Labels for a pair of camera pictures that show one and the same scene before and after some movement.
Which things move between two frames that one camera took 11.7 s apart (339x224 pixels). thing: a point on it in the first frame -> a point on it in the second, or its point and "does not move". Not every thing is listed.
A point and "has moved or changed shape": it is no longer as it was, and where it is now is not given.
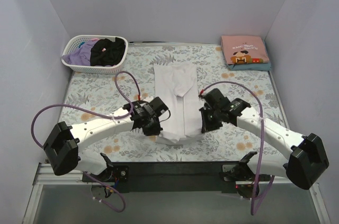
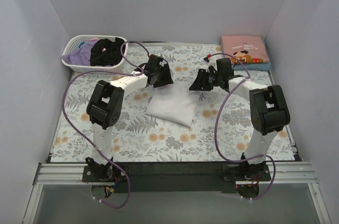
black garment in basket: x=106 y=52 does not move
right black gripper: x=207 y=122 -> x=207 y=80
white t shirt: x=176 y=84 has moved or changed shape
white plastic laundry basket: x=96 y=54 does not move
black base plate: x=170 y=177 does not move
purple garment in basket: x=80 y=56 does not move
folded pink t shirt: x=244 y=49 does not move
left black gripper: x=151 y=128 -> x=160 y=74
